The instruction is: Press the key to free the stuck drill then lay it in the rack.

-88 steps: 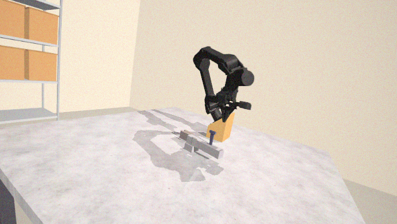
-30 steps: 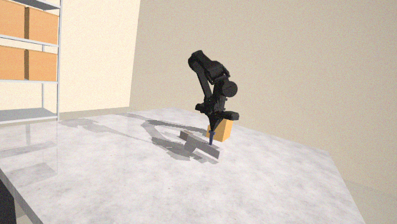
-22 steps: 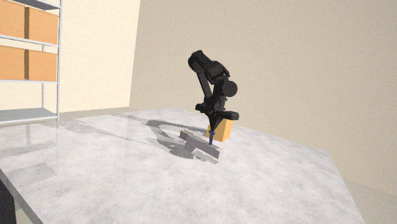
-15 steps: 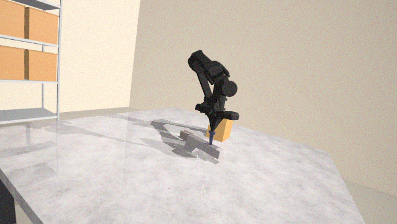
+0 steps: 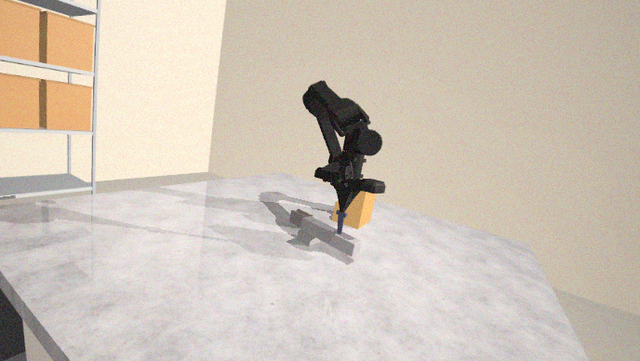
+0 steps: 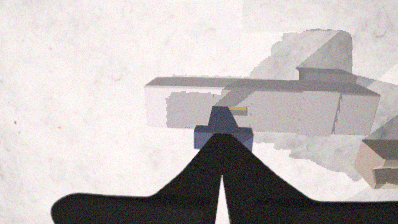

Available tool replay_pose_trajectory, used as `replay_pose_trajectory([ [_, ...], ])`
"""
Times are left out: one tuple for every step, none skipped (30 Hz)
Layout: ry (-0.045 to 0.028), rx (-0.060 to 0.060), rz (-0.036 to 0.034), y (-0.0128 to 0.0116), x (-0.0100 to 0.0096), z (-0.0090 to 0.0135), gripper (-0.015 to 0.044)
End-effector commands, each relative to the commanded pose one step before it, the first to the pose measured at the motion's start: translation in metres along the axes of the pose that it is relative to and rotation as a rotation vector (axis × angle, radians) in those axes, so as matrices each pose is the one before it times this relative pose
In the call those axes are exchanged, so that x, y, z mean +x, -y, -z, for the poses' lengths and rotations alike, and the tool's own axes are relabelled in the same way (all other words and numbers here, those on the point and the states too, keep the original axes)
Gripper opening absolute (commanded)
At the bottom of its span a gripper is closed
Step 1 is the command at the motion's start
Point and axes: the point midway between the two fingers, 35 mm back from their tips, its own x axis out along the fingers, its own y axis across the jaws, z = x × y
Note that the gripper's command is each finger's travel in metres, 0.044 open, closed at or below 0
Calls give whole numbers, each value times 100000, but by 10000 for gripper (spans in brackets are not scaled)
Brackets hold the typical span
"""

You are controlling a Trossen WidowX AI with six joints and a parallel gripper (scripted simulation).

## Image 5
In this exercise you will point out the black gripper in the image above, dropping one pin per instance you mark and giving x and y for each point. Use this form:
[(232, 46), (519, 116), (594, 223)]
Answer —
[(347, 192)]

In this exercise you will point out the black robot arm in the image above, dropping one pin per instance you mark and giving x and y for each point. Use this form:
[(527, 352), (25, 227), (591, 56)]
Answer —
[(343, 115)]

